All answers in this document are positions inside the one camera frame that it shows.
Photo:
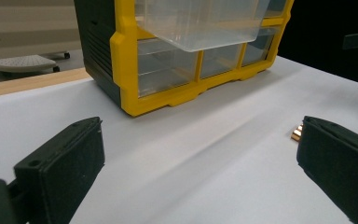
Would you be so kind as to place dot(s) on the yellow and black drawer cabinet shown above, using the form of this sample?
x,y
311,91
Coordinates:
x,y
122,62

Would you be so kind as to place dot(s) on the small clear plastic drawer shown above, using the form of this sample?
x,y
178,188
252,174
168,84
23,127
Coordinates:
x,y
258,46
219,62
276,7

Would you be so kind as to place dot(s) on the grey chair seat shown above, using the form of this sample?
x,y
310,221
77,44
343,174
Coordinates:
x,y
21,63

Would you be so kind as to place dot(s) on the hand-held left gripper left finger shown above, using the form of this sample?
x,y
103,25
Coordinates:
x,y
65,168

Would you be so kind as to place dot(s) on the white table cover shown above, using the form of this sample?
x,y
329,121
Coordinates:
x,y
199,155

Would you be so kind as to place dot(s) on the small brass fitting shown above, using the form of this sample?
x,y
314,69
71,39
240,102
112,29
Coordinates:
x,y
296,133

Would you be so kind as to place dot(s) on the grey wheeled stand base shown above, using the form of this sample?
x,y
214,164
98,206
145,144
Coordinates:
x,y
57,55

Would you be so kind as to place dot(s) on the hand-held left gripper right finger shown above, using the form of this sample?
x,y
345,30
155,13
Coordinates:
x,y
338,168

